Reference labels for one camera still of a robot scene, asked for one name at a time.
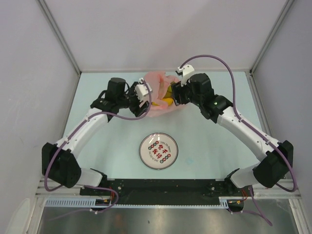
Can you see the yellow fake banana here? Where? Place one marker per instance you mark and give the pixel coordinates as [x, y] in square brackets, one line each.
[164, 101]

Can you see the pink plastic bag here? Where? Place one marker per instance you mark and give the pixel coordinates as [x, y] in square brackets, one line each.
[159, 82]

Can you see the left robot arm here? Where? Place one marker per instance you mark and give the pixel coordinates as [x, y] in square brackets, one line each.
[59, 160]

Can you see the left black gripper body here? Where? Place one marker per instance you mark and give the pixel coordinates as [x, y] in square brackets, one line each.
[133, 103]

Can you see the aluminium frame rail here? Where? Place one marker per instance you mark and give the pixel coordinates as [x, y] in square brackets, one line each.
[260, 192]

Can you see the round printed plate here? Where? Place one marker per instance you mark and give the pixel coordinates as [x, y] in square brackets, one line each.
[158, 151]

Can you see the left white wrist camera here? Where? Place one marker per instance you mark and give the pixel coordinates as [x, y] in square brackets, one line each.
[143, 90]

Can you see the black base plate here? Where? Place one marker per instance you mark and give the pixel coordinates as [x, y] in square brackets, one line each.
[126, 187]

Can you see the yellow fake starfruit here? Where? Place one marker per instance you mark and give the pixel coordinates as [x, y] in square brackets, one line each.
[168, 92]

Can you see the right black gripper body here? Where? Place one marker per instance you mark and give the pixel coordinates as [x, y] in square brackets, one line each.
[185, 94]

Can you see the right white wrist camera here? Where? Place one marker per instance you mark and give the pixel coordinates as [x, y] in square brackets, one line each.
[186, 71]

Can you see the white slotted cable duct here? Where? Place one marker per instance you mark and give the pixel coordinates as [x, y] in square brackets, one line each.
[88, 203]

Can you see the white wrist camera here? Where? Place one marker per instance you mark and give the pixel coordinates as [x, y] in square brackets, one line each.
[143, 90]
[186, 71]

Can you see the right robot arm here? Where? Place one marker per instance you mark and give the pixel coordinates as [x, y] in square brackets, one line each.
[275, 157]

